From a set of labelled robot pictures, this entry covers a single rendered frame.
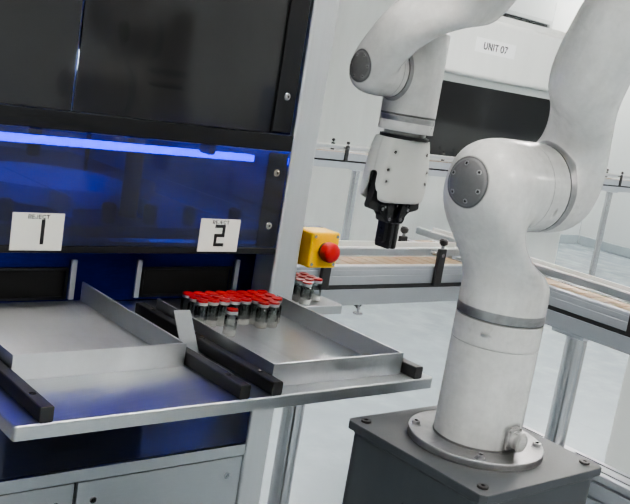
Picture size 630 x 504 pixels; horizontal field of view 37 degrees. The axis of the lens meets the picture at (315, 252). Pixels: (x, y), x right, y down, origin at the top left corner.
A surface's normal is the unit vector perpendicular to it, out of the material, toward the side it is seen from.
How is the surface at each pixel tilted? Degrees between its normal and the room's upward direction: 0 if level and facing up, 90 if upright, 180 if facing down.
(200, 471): 90
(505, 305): 90
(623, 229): 90
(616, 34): 103
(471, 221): 125
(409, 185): 94
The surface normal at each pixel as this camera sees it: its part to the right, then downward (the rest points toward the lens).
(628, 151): -0.76, 0.00
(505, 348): 0.03, 0.18
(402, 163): 0.54, 0.25
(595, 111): -0.06, 0.73
